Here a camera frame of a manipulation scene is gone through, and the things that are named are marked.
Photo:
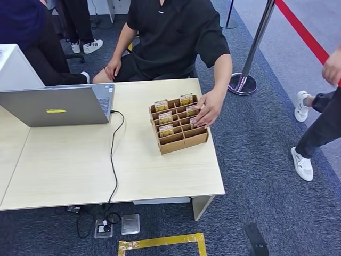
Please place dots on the closed metal floor socket plate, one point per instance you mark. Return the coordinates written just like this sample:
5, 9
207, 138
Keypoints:
130, 224

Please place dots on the yellow laptop sticker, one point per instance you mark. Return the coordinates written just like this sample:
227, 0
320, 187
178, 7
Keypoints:
56, 111

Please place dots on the seated person's right forearm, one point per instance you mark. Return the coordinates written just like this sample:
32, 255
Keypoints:
124, 42

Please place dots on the yellow patterned card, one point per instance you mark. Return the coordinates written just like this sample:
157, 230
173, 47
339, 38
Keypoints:
161, 106
165, 118
191, 111
192, 122
186, 99
166, 130

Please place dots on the white furniture panel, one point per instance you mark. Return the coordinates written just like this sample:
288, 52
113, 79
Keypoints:
102, 7

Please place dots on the dark blue stanchion post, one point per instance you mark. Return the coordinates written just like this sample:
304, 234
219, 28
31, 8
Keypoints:
228, 23

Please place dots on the beige desk leg panel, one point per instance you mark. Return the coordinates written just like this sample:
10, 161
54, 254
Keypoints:
200, 208

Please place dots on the brown cardboard card holder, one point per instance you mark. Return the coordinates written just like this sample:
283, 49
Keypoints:
183, 143

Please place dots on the person in dark blue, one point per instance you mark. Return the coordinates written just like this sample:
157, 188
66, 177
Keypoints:
26, 28

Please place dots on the white desk crossbeam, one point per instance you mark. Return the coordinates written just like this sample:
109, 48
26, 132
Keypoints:
162, 201

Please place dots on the red barrier belt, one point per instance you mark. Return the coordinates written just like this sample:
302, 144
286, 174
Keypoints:
303, 33

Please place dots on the seated person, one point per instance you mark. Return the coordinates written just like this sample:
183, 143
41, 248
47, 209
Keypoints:
173, 39

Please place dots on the white cabinet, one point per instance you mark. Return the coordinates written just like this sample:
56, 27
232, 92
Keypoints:
16, 70

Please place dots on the seated person's left forearm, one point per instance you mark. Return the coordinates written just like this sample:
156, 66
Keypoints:
222, 74

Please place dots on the seated person's left hand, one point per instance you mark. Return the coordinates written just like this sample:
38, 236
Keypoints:
210, 107

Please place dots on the standing person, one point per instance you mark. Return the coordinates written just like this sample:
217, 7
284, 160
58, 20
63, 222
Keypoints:
319, 130

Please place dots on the open floor socket box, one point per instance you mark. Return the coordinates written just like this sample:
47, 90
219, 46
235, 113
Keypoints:
99, 231

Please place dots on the silver laptop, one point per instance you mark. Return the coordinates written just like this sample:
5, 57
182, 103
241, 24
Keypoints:
53, 102

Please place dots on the standing person's hand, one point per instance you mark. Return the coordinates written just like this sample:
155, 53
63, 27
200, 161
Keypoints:
333, 69

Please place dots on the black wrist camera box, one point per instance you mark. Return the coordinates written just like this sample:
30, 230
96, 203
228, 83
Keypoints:
256, 242

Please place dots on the seated person's right hand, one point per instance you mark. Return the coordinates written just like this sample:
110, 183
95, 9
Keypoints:
113, 69

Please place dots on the yellow floor tape outline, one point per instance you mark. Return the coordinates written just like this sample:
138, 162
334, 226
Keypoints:
160, 242

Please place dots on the person with striped white sneakers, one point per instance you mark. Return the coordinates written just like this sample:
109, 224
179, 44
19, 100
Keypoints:
80, 21

